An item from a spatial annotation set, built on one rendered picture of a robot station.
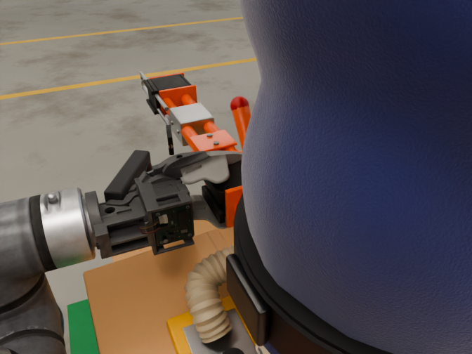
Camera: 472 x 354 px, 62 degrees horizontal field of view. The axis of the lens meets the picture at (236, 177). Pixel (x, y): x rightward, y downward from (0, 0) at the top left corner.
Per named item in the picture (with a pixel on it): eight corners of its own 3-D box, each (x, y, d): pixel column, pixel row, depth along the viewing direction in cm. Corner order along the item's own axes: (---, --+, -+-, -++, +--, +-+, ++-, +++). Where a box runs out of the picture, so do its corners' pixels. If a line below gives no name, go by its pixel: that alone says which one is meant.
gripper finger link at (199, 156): (216, 175, 52) (157, 204, 51) (211, 168, 54) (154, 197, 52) (205, 148, 49) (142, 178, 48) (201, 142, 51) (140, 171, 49)
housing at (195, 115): (217, 139, 70) (216, 116, 67) (180, 147, 68) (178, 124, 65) (204, 123, 75) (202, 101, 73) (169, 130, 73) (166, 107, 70)
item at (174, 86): (197, 108, 80) (196, 85, 77) (162, 115, 77) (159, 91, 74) (185, 93, 86) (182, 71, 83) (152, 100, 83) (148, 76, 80)
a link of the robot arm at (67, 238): (58, 234, 52) (38, 175, 46) (96, 225, 54) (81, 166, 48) (61, 284, 45) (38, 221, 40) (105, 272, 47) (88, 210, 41)
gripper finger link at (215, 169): (260, 175, 50) (195, 207, 48) (242, 152, 54) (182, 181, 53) (256, 156, 48) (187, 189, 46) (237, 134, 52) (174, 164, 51)
